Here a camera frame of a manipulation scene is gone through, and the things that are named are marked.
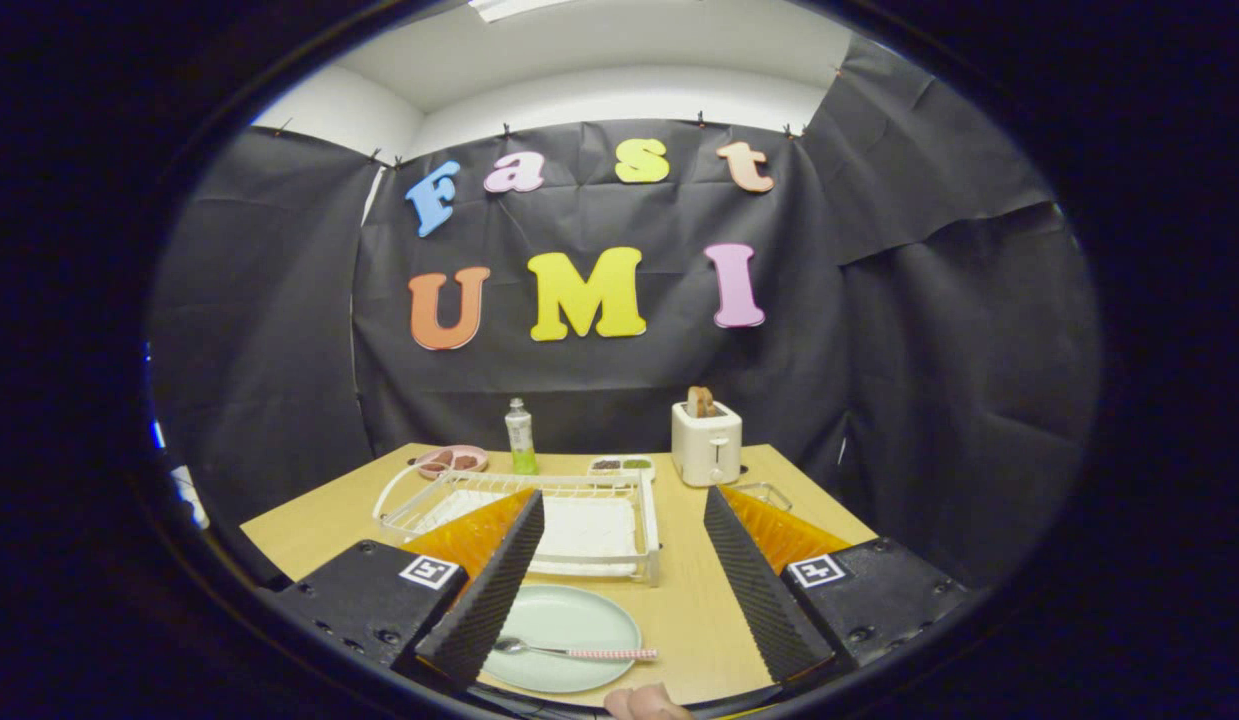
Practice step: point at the clear bottle with green liquid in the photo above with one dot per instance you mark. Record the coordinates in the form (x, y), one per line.
(521, 440)

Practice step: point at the pale green plate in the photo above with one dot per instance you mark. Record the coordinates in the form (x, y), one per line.
(569, 615)

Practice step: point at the white toaster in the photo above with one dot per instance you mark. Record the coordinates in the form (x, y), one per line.
(706, 450)

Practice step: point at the light toast slice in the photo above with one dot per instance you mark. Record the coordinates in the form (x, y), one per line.
(694, 402)

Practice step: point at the dark toast slice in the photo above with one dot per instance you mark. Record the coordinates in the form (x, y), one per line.
(709, 403)

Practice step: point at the white dish rack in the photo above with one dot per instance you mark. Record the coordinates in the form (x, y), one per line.
(589, 530)

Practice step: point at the white divided condiment tray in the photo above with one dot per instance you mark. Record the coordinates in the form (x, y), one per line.
(621, 466)

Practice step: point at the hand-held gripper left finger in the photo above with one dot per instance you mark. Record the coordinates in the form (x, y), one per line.
(494, 600)

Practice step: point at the white and blue object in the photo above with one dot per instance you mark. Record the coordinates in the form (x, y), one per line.
(189, 495)

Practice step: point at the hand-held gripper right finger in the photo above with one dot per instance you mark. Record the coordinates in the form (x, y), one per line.
(754, 590)

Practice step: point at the small pink plate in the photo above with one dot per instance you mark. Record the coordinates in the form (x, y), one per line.
(479, 455)

